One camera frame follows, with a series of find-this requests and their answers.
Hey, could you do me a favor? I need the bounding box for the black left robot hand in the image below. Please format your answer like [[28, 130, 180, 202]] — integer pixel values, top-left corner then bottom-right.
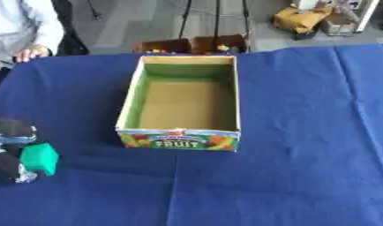
[[0, 117, 41, 185]]

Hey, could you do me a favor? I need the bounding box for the green block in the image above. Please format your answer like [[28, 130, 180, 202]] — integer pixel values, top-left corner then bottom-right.
[[19, 142, 62, 177]]

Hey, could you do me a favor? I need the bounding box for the cardboard box with green inside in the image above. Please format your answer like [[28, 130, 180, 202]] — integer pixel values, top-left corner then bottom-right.
[[114, 55, 243, 153]]

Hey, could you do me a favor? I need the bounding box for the person's hand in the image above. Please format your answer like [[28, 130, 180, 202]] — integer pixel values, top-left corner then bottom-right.
[[13, 43, 53, 64]]

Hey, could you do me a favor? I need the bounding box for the person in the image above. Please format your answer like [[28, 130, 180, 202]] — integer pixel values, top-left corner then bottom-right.
[[0, 0, 67, 69]]

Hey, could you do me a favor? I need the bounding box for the black chair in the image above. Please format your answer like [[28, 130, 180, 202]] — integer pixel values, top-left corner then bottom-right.
[[49, 0, 92, 57]]

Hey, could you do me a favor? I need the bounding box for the black tripod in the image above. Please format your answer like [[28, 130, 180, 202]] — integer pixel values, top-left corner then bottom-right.
[[177, 0, 253, 41]]

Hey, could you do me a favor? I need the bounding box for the yellow bag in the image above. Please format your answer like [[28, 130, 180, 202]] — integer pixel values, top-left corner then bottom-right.
[[272, 5, 335, 34]]

